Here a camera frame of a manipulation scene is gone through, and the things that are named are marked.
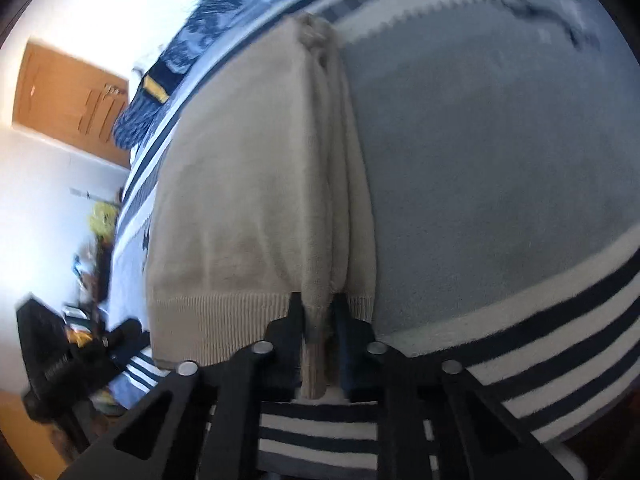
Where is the wooden door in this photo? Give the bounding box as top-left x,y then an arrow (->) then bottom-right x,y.
12,42 -> 132,168

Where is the beige knit sweater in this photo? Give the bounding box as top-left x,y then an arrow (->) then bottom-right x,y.
144,12 -> 378,401

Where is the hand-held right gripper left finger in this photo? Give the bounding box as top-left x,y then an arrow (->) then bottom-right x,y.
57,292 -> 306,480

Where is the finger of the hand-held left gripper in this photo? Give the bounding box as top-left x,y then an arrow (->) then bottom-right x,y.
101,318 -> 144,357

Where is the yellow bag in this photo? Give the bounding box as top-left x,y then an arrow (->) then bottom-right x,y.
89,202 -> 121,241

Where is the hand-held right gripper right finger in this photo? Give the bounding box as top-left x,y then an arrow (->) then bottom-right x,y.
332,292 -> 576,480

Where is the grey striped blanket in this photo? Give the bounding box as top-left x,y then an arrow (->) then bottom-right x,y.
107,0 -> 640,480

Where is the dark garment with yellow stripe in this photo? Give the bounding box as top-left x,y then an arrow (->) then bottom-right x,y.
141,62 -> 175,106

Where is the blue patterned cloth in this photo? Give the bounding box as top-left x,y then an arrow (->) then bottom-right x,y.
112,0 -> 283,151

